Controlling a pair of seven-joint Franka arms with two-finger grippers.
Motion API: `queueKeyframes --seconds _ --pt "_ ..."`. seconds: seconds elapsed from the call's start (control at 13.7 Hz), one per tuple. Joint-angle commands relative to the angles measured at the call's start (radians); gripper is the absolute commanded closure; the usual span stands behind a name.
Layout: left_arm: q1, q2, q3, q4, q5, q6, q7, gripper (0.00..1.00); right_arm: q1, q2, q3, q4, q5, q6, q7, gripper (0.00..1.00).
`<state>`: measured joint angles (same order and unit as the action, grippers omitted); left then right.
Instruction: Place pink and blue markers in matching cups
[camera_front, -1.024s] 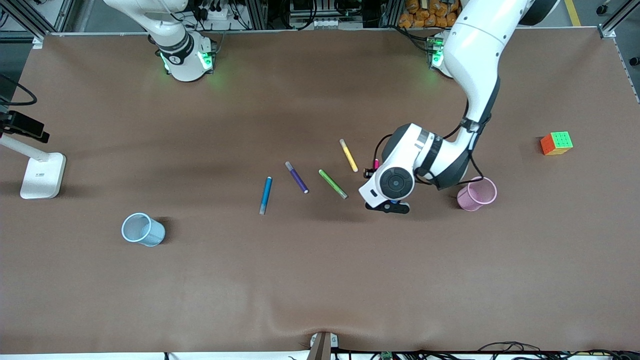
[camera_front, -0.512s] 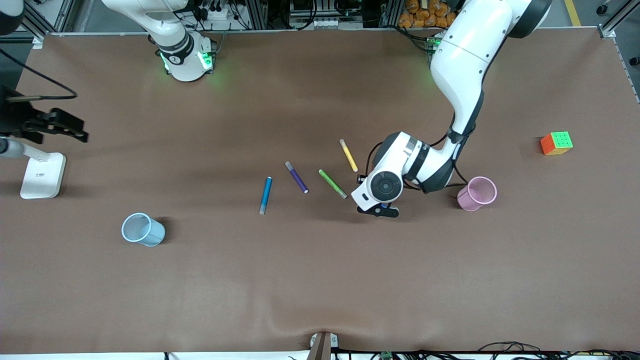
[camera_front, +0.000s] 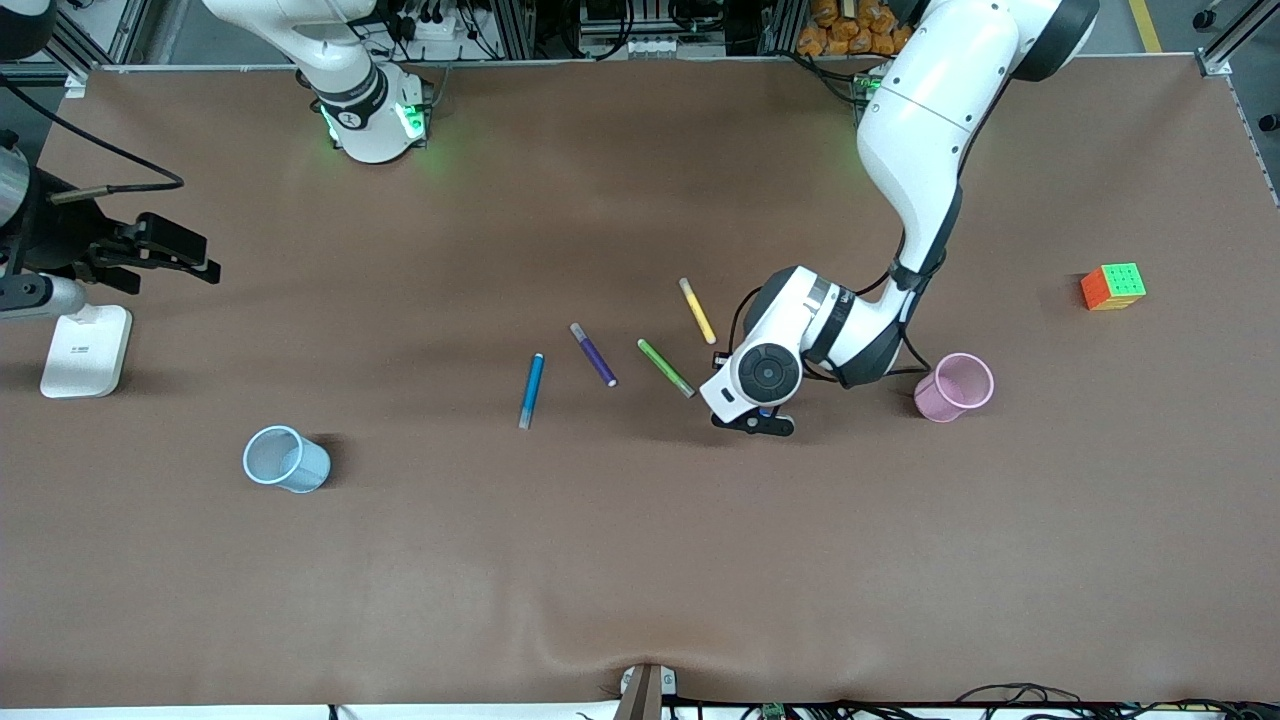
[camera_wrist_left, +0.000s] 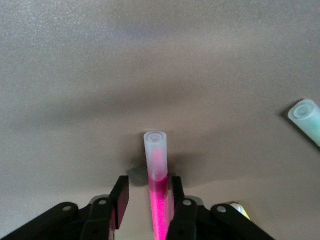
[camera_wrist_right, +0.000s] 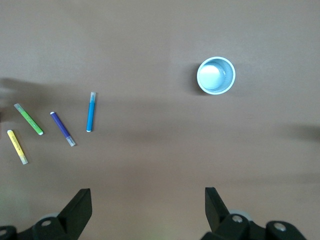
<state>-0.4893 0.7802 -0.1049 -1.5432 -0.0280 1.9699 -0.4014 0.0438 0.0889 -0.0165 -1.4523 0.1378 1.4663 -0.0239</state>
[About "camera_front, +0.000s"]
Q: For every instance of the pink mesh cup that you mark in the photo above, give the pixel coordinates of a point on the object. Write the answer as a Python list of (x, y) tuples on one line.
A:
[(955, 392)]

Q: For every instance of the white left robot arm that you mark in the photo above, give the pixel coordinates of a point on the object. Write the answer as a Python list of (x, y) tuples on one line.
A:
[(930, 130)]

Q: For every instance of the purple marker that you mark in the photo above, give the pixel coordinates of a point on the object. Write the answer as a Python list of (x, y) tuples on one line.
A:
[(593, 355)]

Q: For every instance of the green marker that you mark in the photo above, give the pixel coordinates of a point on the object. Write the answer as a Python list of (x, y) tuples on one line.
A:
[(665, 367)]

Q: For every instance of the white power strip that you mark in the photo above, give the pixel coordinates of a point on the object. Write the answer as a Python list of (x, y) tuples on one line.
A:
[(430, 25), (635, 46)]

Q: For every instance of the aluminium camera post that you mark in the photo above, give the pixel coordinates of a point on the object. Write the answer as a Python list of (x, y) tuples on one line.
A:
[(645, 692)]

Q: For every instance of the blue marker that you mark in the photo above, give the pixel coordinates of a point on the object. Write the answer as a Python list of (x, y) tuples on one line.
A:
[(531, 391)]

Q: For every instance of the blue mesh cup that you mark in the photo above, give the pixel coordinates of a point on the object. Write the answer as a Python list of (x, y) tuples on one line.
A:
[(285, 460)]

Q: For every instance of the white lamp base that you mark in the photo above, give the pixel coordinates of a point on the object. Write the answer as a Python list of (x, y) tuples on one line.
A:
[(85, 355)]

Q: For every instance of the yellow marker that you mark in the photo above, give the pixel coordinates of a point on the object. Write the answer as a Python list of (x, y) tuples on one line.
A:
[(697, 311)]

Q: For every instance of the colourful puzzle cube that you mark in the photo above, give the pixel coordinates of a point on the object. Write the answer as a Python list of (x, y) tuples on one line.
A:
[(1115, 288)]

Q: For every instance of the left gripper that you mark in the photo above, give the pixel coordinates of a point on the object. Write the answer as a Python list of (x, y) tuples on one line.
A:
[(718, 354)]

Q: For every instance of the orange netted bag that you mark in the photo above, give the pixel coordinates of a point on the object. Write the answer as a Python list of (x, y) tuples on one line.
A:
[(840, 28)]

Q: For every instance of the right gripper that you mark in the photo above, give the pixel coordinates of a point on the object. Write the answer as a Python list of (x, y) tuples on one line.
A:
[(62, 243)]

